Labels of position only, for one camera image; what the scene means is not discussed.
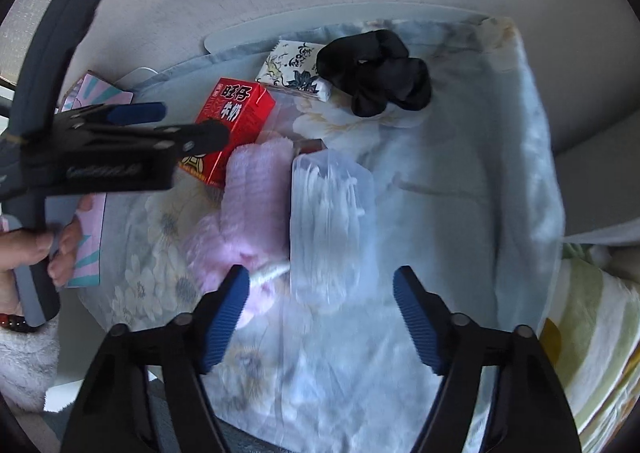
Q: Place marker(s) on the white desk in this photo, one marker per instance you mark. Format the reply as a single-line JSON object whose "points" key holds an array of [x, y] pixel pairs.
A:
{"points": [[300, 20]]}

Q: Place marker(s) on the person's left hand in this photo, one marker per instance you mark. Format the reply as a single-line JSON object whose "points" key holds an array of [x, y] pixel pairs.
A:
{"points": [[30, 245]]}

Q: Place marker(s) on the floral print tissue pack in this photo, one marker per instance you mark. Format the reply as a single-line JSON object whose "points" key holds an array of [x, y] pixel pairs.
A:
{"points": [[292, 65]]}

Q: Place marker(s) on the person's left forearm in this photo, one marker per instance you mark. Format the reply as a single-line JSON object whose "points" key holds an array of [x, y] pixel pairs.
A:
{"points": [[25, 363]]}

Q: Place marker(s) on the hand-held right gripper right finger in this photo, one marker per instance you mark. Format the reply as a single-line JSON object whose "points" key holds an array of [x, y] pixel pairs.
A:
{"points": [[417, 323]]}

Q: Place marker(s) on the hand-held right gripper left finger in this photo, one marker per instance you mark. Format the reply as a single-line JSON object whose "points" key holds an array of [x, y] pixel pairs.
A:
{"points": [[227, 318]]}

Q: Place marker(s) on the black scrunchie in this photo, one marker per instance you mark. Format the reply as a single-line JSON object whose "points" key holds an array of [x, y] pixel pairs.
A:
{"points": [[380, 73]]}

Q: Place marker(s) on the light blue floral cloth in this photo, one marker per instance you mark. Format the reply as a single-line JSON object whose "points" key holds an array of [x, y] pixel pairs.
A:
{"points": [[450, 183]]}

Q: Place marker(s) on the pink towel in plastic bag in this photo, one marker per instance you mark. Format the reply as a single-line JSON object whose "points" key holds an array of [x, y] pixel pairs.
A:
{"points": [[250, 203]]}

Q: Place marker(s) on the red milk carton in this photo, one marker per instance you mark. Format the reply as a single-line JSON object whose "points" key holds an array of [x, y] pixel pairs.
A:
{"points": [[240, 108]]}

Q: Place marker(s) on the green striped blanket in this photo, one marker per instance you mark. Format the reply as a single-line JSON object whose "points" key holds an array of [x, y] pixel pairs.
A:
{"points": [[595, 333]]}

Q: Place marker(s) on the cardboard box with pink lining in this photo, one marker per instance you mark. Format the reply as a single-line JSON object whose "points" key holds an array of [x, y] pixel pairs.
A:
{"points": [[92, 90]]}

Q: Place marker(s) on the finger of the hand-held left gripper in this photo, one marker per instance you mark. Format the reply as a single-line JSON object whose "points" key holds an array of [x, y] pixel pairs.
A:
{"points": [[200, 138], [135, 113]]}

